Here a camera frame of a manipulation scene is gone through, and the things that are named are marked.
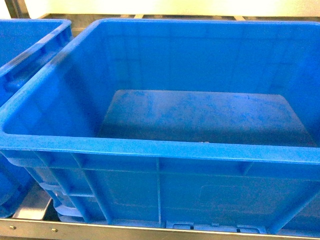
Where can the metal shelf rack frame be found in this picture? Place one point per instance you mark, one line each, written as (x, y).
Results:
(27, 226)

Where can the blue plastic crate right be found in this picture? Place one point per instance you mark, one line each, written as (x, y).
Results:
(187, 124)

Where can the blue plastic crate left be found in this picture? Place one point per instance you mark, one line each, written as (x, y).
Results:
(26, 45)

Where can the blue plastic crate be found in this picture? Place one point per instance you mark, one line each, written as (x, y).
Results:
(187, 124)
(26, 45)

